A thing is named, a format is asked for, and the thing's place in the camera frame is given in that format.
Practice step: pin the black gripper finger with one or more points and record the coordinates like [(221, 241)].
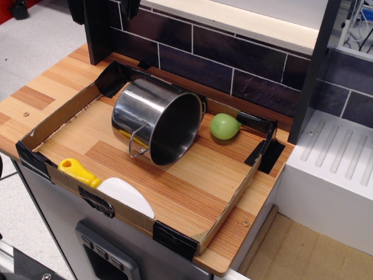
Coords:
[(76, 9), (129, 8)]

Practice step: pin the dark shelf post right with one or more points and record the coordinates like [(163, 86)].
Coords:
[(304, 109)]

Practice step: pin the grey oven control panel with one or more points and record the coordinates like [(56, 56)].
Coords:
[(106, 260)]

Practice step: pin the stainless steel pot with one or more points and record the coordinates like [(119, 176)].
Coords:
[(160, 120)]

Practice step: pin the yellow handled white spatula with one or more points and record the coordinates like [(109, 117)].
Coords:
[(113, 187)]

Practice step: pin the black object on floor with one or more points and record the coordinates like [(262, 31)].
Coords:
[(19, 10)]

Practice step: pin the white toy sink drainboard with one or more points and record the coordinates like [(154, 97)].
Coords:
[(326, 184)]

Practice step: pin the green plastic pear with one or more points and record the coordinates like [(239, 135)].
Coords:
[(224, 126)]

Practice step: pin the cardboard fence with black tape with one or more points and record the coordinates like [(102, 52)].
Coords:
[(194, 199)]

